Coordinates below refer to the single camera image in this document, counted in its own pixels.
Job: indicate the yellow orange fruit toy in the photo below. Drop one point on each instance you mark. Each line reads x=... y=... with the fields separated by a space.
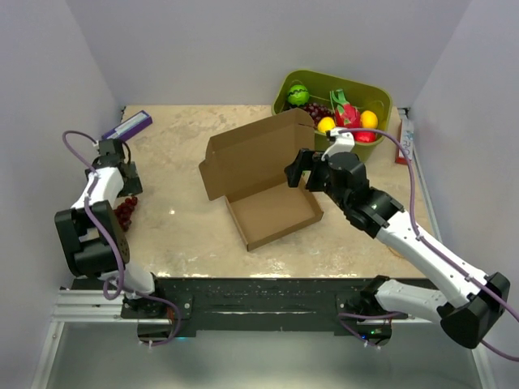
x=369 y=120

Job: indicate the red grape bunch in basket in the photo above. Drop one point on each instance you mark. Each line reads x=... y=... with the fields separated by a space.
x=317 y=111

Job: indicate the red white toothpaste box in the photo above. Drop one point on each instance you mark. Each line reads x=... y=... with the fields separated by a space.
x=406 y=140

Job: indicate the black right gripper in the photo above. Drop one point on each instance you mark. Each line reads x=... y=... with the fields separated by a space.
x=304 y=161

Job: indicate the red apple toy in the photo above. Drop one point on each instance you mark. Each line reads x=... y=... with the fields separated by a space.
x=365 y=136

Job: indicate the brown cardboard box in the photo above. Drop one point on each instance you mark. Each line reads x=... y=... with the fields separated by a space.
x=245 y=166

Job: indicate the green plastic basket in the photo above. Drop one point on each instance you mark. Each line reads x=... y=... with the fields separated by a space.
x=362 y=96

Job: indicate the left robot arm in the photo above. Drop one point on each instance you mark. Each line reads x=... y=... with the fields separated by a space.
x=93 y=241

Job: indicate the red grape bunch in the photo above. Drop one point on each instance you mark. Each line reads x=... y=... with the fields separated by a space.
x=317 y=111
x=124 y=211

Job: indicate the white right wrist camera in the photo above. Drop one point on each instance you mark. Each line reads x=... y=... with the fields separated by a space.
x=341 y=140

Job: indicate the pink dragon fruit toy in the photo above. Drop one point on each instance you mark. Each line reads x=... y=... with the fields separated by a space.
x=346 y=115

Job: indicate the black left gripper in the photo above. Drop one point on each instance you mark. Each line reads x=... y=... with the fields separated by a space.
x=132 y=187

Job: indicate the yellow lemon toy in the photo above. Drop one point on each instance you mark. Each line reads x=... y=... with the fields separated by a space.
x=326 y=124

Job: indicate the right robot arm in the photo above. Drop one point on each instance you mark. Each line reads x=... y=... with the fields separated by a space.
x=467 y=302

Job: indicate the green watermelon toy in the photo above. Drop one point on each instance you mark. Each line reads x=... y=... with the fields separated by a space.
x=297 y=95

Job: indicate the purple rectangular box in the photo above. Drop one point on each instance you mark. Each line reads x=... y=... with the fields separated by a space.
x=129 y=128

